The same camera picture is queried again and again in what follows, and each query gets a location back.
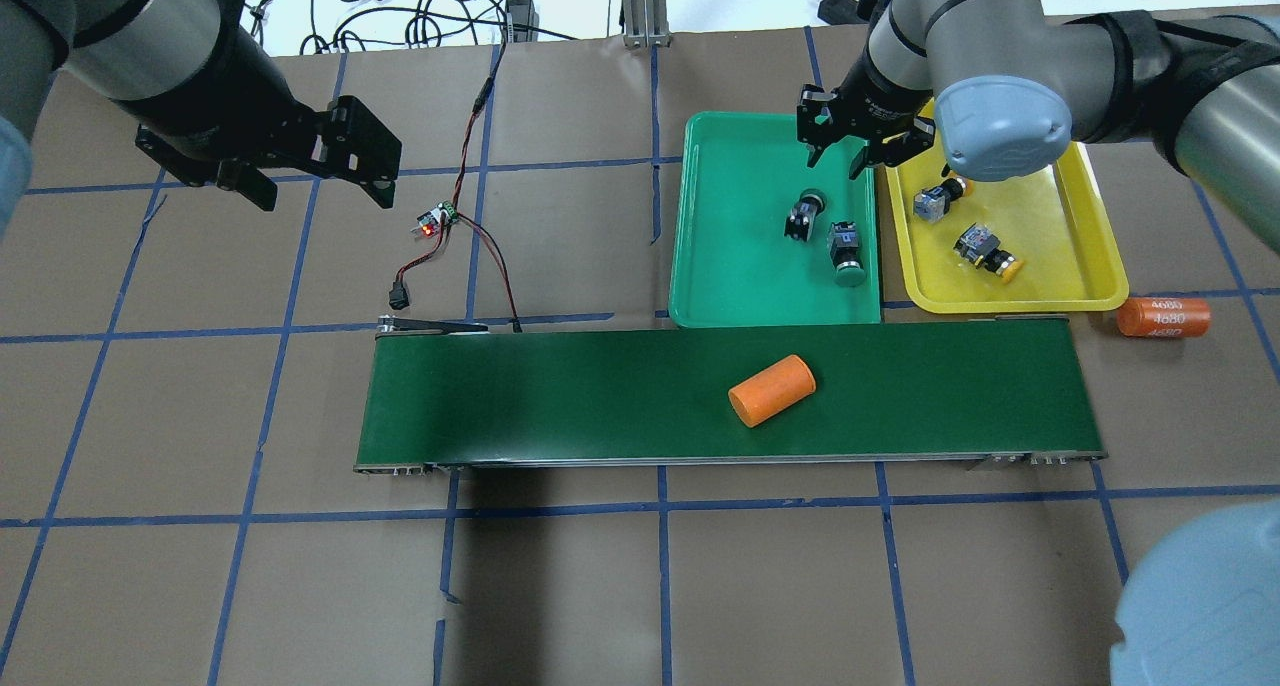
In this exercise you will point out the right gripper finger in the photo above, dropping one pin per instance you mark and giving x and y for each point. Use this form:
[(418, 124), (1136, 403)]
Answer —
[(862, 160), (815, 149)]

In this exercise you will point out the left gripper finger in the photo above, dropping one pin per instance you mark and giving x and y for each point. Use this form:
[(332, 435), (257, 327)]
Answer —
[(382, 191), (254, 186)]

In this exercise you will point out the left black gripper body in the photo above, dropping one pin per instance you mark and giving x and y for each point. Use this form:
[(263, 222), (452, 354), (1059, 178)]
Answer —
[(203, 118)]

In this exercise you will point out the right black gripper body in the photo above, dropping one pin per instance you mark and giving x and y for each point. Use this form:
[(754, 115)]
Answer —
[(884, 109)]

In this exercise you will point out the green push button switch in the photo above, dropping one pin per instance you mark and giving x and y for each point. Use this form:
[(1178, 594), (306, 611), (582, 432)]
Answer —
[(803, 216)]

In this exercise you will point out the yellow push button switch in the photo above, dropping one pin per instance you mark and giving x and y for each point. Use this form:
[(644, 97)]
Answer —
[(933, 204)]

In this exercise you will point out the orange cylinder labelled 4680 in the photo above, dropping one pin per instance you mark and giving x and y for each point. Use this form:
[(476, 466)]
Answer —
[(1163, 317)]

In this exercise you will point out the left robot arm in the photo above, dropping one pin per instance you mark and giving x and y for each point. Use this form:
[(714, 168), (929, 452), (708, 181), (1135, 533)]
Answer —
[(125, 50)]

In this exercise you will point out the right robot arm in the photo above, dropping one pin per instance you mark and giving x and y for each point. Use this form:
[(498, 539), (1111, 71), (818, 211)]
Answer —
[(1001, 91)]

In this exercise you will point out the small controller circuit board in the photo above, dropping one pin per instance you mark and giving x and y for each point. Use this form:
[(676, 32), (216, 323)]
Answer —
[(434, 222)]

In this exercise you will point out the green plastic tray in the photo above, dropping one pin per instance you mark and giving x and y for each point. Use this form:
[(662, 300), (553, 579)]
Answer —
[(732, 265)]

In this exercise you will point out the black power adapter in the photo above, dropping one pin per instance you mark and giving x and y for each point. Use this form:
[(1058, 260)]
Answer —
[(842, 12)]

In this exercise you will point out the yellow plastic tray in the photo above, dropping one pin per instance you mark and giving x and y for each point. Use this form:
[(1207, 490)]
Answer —
[(1053, 221)]

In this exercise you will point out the green conveyor belt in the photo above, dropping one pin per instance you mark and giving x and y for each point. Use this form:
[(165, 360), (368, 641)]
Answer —
[(986, 390)]

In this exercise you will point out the aluminium frame post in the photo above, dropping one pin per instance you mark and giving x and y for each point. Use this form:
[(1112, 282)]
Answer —
[(644, 24)]

